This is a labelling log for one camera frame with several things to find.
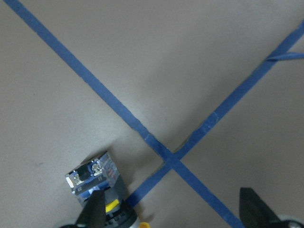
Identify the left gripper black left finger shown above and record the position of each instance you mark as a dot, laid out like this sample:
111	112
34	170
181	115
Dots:
93	214

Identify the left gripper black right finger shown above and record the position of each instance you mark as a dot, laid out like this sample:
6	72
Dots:
254	212

